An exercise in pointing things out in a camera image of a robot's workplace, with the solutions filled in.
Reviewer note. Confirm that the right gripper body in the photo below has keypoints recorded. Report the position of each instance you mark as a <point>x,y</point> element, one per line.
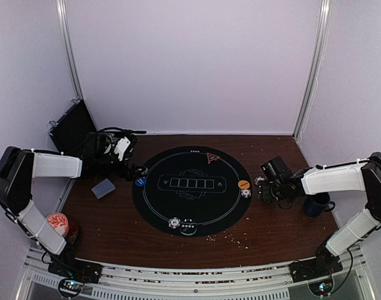
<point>275,193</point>

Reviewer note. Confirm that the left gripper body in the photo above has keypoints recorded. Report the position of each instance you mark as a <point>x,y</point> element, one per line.
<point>103,164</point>

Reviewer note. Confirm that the blue small blind button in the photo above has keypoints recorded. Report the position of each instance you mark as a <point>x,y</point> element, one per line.
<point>140,182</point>

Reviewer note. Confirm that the orange big blind button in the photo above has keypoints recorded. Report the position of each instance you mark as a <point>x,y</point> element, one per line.
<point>243,184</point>

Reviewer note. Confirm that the red triangle marker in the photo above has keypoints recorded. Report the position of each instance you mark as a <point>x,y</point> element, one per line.
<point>212,157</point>

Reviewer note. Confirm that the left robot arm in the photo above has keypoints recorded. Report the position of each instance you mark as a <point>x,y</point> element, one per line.
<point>20,171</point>

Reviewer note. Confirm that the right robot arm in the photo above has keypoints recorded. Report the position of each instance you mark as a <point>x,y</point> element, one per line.
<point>360,175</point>

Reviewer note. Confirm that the grey card deck box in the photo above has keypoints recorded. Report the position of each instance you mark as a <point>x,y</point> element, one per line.
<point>103,188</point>

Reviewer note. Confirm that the dark blue mug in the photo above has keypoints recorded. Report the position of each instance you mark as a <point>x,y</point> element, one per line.
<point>315,205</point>

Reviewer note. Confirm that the black poker set case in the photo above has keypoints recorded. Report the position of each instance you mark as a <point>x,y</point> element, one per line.
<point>75,134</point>

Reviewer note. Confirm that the round black poker mat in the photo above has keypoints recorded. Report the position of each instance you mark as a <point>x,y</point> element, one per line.
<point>181,184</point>

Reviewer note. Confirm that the red patterned tin can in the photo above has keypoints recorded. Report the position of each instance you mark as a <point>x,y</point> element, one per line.
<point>65,225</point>

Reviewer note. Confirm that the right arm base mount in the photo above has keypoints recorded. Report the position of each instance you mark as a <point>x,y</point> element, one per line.
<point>318,276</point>

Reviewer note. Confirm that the aluminium front rail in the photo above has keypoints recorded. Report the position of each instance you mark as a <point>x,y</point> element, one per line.
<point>270,281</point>

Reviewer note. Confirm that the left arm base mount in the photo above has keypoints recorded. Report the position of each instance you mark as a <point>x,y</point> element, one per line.
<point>73,281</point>

